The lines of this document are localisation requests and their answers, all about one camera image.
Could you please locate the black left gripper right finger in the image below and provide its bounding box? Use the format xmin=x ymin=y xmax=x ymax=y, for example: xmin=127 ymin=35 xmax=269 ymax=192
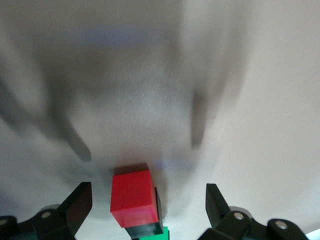
xmin=199 ymin=183 xmax=309 ymax=240

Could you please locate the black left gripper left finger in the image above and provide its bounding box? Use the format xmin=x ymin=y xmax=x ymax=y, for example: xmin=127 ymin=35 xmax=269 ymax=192
xmin=0 ymin=181 xmax=93 ymax=240

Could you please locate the red cube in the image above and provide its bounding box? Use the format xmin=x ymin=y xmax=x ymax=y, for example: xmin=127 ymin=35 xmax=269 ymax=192
xmin=109 ymin=167 xmax=159 ymax=229

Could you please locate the green cube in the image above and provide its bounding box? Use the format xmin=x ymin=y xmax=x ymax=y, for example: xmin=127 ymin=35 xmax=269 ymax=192
xmin=138 ymin=225 xmax=171 ymax=240

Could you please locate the black cube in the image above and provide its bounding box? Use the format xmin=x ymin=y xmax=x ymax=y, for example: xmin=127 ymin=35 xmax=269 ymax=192
xmin=124 ymin=186 xmax=165 ymax=240

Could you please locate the large table cover mat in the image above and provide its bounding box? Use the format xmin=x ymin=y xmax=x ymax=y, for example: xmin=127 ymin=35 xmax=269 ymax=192
xmin=0 ymin=0 xmax=320 ymax=240

